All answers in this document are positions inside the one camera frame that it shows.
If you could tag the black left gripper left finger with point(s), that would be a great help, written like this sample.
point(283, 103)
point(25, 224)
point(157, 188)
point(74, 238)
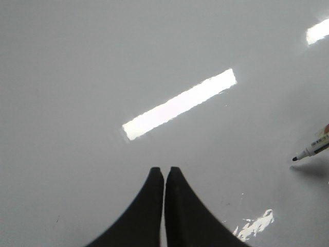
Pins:
point(140, 224)

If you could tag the white whiteboard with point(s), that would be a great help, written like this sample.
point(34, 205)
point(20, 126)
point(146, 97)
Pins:
point(95, 93)

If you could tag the black whiteboard marker with magnet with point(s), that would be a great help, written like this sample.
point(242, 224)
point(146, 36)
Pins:
point(317, 146)

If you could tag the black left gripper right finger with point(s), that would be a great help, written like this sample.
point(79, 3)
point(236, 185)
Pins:
point(188, 222)

